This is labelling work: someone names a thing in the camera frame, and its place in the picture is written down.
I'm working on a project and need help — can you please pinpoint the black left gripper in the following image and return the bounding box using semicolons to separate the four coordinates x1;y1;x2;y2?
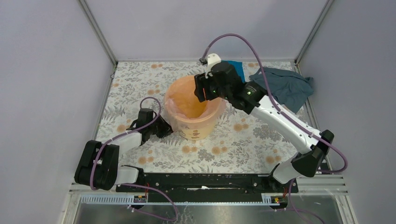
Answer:
147;113;177;138

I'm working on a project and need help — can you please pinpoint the pink plastic trash bag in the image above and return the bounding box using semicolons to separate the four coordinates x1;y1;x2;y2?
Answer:
163;75;227;133

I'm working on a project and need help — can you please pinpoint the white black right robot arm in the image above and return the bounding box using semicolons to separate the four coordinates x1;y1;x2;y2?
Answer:
194;62;334;192

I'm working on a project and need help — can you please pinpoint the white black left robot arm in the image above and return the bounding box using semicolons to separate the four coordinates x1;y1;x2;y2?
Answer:
74;108;173;192

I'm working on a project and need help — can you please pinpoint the yellow plastic trash bin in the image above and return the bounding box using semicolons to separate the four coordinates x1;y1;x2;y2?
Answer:
163;75;227;141

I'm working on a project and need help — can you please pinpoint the blue folded cloth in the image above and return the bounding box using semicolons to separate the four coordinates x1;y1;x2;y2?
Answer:
222;60;245;82

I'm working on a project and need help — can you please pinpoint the floral patterned table mat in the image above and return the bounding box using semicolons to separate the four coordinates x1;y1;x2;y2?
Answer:
96;62;297;174

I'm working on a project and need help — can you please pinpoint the grey crumpled shirt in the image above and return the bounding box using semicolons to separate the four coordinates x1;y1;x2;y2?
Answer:
263;67;314;113

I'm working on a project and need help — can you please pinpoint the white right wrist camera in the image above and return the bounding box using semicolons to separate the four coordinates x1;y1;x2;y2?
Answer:
199;53;221;78

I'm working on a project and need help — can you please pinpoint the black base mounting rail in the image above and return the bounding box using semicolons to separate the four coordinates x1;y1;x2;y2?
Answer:
116;173;298;203

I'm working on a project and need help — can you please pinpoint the aluminium frame profile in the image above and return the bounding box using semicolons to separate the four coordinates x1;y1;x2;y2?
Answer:
77;0;118;68

